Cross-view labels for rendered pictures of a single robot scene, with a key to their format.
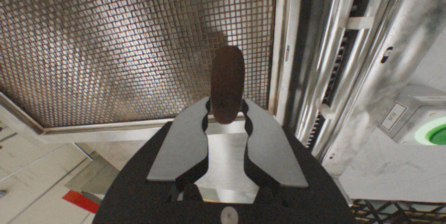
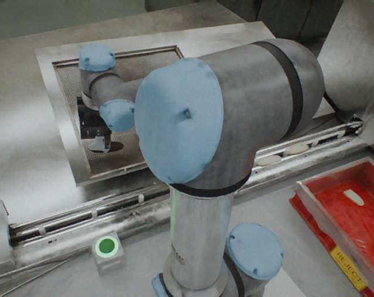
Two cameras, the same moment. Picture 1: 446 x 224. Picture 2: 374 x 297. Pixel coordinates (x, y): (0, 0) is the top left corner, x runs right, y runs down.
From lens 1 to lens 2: 0.94 m
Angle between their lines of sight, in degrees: 57
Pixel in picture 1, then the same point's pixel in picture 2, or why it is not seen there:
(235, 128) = (74, 164)
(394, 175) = not seen: outside the picture
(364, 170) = not seen: outside the picture
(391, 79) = (123, 224)
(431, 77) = (129, 265)
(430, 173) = not seen: outside the picture
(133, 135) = (58, 111)
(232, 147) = (20, 187)
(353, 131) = (84, 234)
